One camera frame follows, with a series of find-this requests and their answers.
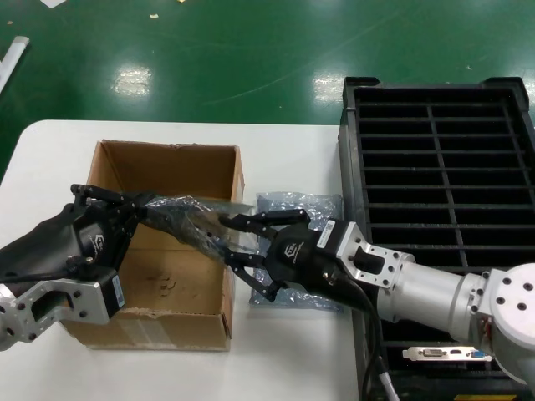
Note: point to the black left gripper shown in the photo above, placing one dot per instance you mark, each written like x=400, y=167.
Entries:
x=75, y=238

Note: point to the grey translucent antistatic bag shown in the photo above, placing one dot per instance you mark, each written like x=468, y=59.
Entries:
x=326, y=209
x=175, y=209

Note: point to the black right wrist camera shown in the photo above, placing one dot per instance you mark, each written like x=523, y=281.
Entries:
x=330, y=236

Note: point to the silver wrist bracket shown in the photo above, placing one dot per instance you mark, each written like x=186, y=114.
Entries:
x=90, y=292
x=353, y=236

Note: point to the silver right wrist bracket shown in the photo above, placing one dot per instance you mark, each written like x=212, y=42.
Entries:
x=353, y=236

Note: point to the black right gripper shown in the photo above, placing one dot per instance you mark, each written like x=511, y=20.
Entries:
x=297, y=259

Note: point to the graphics card with silver bracket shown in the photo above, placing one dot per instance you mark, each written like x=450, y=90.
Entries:
x=434, y=354
x=196, y=238

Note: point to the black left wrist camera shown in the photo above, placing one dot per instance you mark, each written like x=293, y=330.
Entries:
x=110, y=296

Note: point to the white plastic pipe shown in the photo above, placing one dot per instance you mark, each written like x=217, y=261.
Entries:
x=12, y=58

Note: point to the open brown cardboard box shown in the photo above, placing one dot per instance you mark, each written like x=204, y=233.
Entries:
x=167, y=167

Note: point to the silver left wrist bracket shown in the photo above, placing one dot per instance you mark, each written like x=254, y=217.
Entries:
x=90, y=292

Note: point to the white paper sheet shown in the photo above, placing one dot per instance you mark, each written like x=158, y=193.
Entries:
x=52, y=3

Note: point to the black slotted plastic container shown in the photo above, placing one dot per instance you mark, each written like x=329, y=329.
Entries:
x=418, y=167

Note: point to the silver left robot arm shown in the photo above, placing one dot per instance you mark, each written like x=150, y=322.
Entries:
x=6, y=330

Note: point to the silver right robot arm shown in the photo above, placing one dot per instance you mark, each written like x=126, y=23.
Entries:
x=430, y=292

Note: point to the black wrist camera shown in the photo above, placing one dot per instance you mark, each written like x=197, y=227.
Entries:
x=110, y=296
x=330, y=236

